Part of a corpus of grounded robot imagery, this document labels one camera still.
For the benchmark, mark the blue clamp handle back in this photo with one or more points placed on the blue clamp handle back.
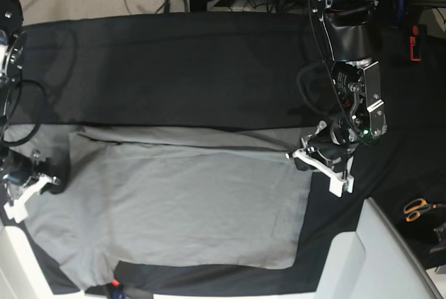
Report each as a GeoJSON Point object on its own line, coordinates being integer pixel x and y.
{"type": "Point", "coordinates": [399, 13]}

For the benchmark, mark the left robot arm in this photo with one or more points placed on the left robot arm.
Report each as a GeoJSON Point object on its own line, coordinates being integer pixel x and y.
{"type": "Point", "coordinates": [349, 41]}

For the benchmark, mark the black device right edge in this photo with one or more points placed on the black device right edge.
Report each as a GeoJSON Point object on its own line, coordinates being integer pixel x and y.
{"type": "Point", "coordinates": [440, 234]}

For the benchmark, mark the white table frame right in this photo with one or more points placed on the white table frame right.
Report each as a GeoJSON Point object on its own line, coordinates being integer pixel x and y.
{"type": "Point", "coordinates": [373, 261]}

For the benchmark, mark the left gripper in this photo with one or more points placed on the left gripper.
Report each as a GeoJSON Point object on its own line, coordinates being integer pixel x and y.
{"type": "Point", "coordinates": [357, 119]}

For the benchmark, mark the red black clamp right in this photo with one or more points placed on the red black clamp right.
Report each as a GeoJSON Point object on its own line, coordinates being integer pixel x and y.
{"type": "Point", "coordinates": [416, 39]}

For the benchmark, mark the red blue clamp front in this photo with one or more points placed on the red blue clamp front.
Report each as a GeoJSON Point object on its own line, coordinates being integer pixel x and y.
{"type": "Point", "coordinates": [116, 290]}

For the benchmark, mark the black table cloth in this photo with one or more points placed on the black table cloth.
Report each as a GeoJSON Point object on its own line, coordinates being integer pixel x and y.
{"type": "Point", "coordinates": [237, 71]}

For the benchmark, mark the white table frame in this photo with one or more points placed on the white table frame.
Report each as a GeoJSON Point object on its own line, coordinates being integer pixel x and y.
{"type": "Point", "coordinates": [21, 276]}
{"type": "Point", "coordinates": [373, 261]}

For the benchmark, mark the white table frame left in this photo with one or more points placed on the white table frame left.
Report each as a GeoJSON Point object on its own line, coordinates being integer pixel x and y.
{"type": "Point", "coordinates": [21, 276]}

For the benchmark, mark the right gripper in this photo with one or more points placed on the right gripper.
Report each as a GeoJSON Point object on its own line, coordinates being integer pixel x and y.
{"type": "Point", "coordinates": [21, 175]}

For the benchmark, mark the orange handled scissors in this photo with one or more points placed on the orange handled scissors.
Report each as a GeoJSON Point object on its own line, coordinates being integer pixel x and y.
{"type": "Point", "coordinates": [417, 207]}

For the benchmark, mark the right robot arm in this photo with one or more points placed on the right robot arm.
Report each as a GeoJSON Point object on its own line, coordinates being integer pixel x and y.
{"type": "Point", "coordinates": [13, 41]}

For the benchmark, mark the grey T-shirt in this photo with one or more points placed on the grey T-shirt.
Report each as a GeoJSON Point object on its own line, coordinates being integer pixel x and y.
{"type": "Point", "coordinates": [169, 196]}

